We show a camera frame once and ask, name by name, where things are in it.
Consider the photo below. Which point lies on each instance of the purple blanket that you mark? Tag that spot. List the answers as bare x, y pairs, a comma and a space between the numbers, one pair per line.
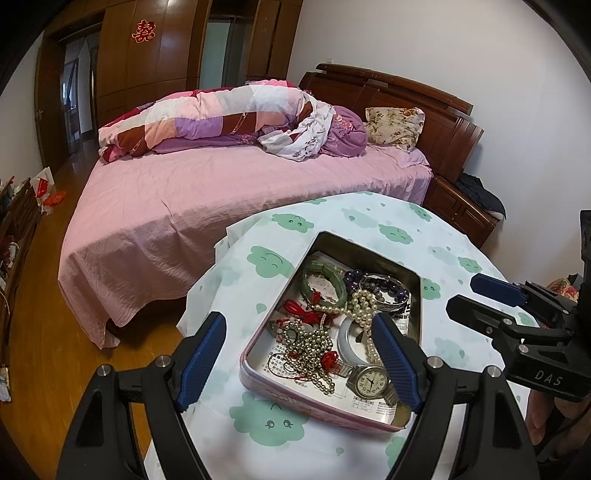
348, 134

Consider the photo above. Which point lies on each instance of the red white plastic bag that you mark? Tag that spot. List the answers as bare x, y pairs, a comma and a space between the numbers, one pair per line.
46, 189

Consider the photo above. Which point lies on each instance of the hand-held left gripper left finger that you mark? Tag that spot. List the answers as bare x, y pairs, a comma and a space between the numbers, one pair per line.
203, 355

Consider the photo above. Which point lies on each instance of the person's right hand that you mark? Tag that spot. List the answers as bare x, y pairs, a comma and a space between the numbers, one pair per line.
540, 415

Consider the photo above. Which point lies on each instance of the lilac cloth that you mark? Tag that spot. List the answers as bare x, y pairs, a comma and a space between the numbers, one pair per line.
411, 159

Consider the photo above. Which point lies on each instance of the patchwork quilt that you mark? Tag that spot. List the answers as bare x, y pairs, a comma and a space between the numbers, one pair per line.
207, 115

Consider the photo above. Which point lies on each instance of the silver wristwatch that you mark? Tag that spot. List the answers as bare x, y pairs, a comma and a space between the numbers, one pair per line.
369, 381

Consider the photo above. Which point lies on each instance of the white floral cloth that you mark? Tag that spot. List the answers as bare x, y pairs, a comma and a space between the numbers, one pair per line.
300, 138

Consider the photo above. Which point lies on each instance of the wooden headboard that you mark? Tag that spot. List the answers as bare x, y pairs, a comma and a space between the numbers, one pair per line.
438, 124

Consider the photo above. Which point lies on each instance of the pale jade bangle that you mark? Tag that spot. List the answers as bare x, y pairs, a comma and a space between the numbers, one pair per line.
344, 344

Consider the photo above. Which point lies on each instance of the dark clothes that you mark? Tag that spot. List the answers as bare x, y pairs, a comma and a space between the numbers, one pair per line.
480, 194

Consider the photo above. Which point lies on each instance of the cloud print tablecloth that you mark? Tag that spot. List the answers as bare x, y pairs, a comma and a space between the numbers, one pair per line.
369, 217

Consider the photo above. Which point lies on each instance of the silver patterned bangle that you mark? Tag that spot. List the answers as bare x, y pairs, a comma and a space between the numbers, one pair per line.
395, 305

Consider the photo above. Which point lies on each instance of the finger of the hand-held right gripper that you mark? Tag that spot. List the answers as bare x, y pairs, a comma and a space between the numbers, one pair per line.
475, 316
494, 286

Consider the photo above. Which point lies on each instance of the bed with pink sheet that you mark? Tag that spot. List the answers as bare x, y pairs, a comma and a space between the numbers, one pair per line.
184, 221

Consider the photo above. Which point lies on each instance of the colourful patterned cloth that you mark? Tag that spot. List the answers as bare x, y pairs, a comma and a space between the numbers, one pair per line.
565, 288

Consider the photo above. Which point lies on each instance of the red paper decoration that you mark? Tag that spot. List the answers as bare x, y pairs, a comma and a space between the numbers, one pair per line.
143, 30

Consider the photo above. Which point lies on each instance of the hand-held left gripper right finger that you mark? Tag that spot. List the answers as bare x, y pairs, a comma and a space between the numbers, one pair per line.
397, 364

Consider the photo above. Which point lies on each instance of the metal tin box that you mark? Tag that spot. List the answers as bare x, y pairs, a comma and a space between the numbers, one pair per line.
295, 406

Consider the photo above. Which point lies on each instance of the wooden wardrobe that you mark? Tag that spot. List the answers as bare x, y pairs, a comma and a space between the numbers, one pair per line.
184, 55

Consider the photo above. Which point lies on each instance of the small red knot charm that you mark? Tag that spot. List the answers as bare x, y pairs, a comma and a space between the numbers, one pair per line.
330, 360

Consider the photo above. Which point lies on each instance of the floral pillow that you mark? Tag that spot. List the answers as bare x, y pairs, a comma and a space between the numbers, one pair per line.
395, 127

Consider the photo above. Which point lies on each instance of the wooden nightstand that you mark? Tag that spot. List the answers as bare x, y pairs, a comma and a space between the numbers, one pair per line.
457, 212

